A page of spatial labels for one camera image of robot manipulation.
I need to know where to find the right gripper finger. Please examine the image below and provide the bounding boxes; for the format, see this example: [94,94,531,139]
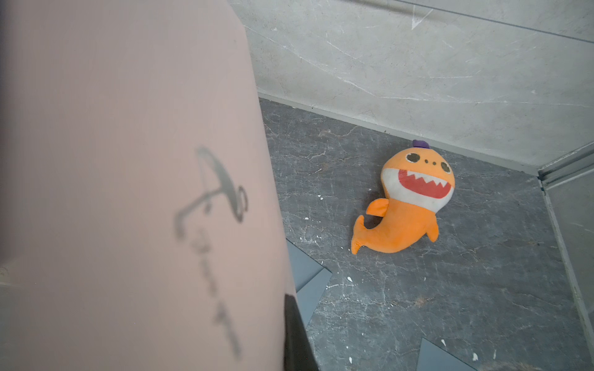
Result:
[283,295,320,371]

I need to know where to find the grey envelope front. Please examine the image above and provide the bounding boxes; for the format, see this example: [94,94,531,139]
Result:
[416,338,476,371]

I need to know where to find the grey envelope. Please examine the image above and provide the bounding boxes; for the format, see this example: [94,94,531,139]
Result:
[287,240,333,326]
[416,338,476,371]

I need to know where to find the grey envelope under pink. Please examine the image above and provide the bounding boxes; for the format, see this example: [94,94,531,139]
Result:
[287,240,333,326]

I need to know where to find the orange shark plush toy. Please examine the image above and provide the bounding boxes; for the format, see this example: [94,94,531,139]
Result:
[351,140,456,254]

